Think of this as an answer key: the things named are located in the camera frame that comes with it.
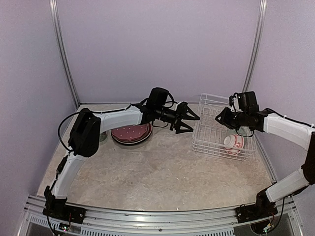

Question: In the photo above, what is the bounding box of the teal floral cup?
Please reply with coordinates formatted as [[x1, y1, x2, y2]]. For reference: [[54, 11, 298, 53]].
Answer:
[[99, 131, 108, 143]]

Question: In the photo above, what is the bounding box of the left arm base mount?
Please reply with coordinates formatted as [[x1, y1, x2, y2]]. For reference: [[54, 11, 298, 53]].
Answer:
[[43, 192, 86, 224]]

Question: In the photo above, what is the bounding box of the light green bowl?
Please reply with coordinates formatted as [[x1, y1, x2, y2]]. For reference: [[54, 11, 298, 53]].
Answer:
[[237, 127, 247, 136]]

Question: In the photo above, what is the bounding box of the light blue flower plate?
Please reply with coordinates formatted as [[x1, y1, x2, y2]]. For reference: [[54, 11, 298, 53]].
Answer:
[[111, 126, 151, 143]]

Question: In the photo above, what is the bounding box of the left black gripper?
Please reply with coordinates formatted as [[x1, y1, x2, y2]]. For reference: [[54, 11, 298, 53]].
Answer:
[[157, 105, 201, 134]]

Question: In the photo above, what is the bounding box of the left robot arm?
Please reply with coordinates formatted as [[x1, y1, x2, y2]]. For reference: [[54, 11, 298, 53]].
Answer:
[[43, 87, 200, 224]]

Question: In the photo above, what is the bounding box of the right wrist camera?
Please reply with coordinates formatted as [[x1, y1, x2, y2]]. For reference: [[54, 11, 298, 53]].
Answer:
[[229, 93, 239, 112]]

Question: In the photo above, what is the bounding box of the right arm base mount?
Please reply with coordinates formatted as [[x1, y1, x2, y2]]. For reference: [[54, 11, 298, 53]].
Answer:
[[235, 196, 278, 223]]

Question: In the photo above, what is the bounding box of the black striped rim plate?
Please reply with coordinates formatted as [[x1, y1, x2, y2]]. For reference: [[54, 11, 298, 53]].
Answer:
[[112, 124, 153, 146]]

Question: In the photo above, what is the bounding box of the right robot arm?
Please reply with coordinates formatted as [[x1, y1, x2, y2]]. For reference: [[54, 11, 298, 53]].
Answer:
[[215, 91, 315, 222]]

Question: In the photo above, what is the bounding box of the left aluminium post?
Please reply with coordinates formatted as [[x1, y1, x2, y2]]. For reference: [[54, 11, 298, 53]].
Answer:
[[49, 0, 81, 108]]

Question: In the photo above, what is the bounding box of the white wire dish rack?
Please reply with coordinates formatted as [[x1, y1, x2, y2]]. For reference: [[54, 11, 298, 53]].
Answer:
[[192, 93, 257, 161]]

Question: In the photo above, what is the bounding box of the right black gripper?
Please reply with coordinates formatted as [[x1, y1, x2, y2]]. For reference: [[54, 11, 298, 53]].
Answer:
[[216, 107, 249, 130]]

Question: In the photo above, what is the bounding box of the red white small bowl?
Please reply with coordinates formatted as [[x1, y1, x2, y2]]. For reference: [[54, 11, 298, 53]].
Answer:
[[223, 134, 245, 156]]

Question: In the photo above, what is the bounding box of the aluminium front rail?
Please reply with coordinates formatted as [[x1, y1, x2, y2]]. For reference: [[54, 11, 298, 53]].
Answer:
[[15, 195, 306, 236]]

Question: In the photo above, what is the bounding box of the red teal floral plate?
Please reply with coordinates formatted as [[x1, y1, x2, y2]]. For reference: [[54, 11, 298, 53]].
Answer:
[[111, 122, 152, 144]]

